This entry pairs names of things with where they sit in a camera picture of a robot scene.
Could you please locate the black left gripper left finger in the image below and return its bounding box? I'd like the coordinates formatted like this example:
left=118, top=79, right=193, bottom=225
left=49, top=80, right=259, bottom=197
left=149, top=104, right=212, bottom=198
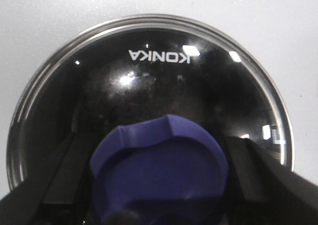
left=0, top=133, right=98, bottom=225

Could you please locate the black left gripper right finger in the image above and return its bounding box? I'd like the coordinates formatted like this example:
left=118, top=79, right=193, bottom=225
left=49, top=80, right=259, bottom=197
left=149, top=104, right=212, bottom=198
left=223, top=137, right=318, bottom=225

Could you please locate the glass lid with blue knob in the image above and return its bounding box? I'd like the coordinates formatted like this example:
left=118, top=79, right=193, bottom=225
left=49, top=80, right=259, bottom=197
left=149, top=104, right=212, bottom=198
left=7, top=15, right=294, bottom=225

